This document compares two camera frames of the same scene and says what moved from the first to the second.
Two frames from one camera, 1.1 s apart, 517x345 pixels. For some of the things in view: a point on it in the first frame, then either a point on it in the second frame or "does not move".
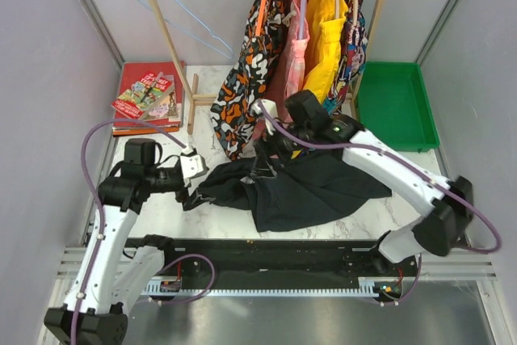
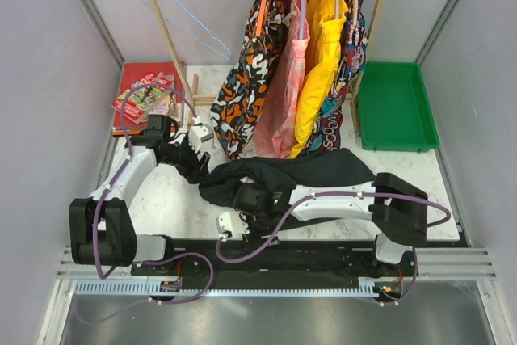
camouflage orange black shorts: (244, 81) does not move
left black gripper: (188, 202) -> (193, 171)
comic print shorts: (353, 54) does not move
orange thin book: (146, 131) does not move
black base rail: (270, 263) does not move
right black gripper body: (282, 144) -> (258, 226)
